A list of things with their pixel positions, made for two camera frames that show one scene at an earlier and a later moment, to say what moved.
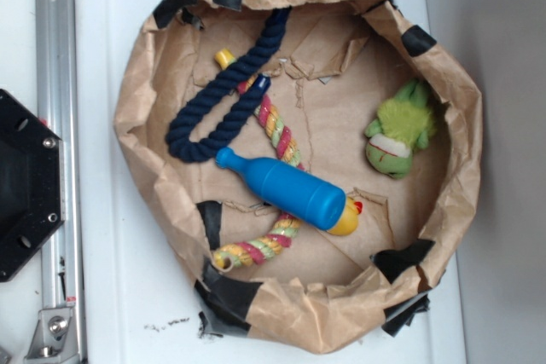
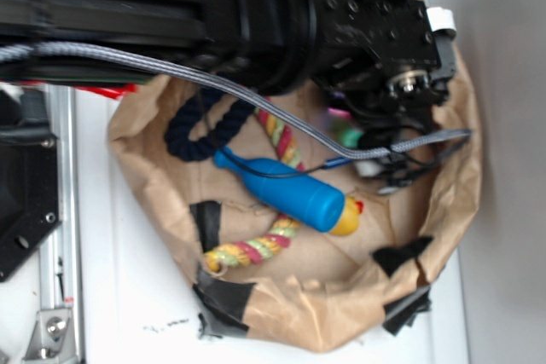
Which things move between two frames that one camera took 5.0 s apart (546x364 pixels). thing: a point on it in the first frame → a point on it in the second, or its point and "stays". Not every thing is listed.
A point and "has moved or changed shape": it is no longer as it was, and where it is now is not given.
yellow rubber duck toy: x=350 y=220 stays
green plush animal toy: x=403 y=124 has moved or changed shape
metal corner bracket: x=55 y=339 stays
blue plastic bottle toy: x=304 y=198 stays
